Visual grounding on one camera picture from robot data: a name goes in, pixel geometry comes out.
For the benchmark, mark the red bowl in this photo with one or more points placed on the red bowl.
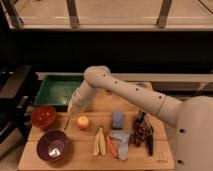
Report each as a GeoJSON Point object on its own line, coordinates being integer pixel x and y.
{"type": "Point", "coordinates": [43, 116]}

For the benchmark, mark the orange carrot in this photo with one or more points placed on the orange carrot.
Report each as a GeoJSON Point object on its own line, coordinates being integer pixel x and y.
{"type": "Point", "coordinates": [111, 146]}

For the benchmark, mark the purple bowl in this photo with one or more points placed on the purple bowl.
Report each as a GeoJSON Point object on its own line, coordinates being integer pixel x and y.
{"type": "Point", "coordinates": [52, 146]}

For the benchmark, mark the yellow apple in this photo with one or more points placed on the yellow apple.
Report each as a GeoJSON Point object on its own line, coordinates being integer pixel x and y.
{"type": "Point", "coordinates": [83, 122]}

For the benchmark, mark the black handled knife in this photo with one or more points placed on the black handled knife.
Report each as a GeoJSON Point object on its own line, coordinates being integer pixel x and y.
{"type": "Point", "coordinates": [142, 116]}

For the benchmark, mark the black chair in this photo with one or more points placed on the black chair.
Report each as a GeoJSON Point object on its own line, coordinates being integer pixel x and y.
{"type": "Point", "coordinates": [15, 95]}

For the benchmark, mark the green plastic tray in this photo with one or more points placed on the green plastic tray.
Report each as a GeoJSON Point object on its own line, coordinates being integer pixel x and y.
{"type": "Point", "coordinates": [57, 90]}

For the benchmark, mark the grey blue cloth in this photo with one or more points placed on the grey blue cloth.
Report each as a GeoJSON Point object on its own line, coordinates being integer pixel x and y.
{"type": "Point", "coordinates": [122, 136]}

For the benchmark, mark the bunch of red grapes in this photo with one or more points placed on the bunch of red grapes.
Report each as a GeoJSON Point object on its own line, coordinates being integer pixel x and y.
{"type": "Point", "coordinates": [139, 132]}

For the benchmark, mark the blue sponge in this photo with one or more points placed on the blue sponge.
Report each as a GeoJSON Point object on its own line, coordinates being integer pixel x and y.
{"type": "Point", "coordinates": [117, 120]}

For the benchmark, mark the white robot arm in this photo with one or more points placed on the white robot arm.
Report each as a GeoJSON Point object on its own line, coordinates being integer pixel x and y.
{"type": "Point", "coordinates": [193, 118]}

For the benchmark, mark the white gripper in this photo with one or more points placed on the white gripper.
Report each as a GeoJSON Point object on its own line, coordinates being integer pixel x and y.
{"type": "Point", "coordinates": [81, 99]}

